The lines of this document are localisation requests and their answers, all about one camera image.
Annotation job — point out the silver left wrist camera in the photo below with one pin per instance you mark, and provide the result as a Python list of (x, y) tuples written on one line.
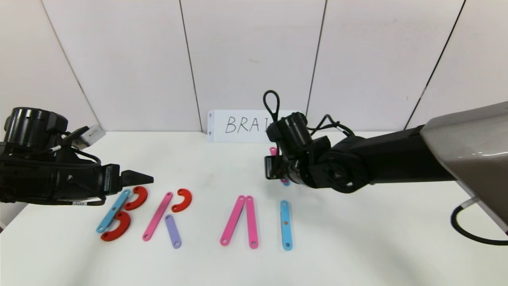
[(93, 134)]

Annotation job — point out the short purple bar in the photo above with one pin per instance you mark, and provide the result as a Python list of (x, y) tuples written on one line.
[(173, 232)]

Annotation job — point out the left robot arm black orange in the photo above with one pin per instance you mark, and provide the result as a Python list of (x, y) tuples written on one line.
[(35, 174)]

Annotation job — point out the white card reading BRAIN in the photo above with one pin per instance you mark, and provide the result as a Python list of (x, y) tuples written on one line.
[(238, 137)]

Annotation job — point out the black left camera bracket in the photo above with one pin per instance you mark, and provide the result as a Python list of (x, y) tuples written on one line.
[(73, 137)]

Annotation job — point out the blue bar with middle hole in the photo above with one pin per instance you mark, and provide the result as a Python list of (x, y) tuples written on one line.
[(285, 232), (109, 217)]

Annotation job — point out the red curved piece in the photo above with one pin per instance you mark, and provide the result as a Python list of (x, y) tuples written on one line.
[(124, 232), (142, 198), (188, 200)]

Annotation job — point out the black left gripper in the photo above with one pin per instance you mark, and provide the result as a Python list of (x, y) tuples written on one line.
[(111, 179)]

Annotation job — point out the pink bar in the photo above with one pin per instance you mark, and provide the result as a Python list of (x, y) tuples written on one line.
[(251, 222), (273, 151), (232, 220), (158, 216)]

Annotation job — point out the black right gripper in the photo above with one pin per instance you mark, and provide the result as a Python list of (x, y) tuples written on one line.
[(270, 167)]

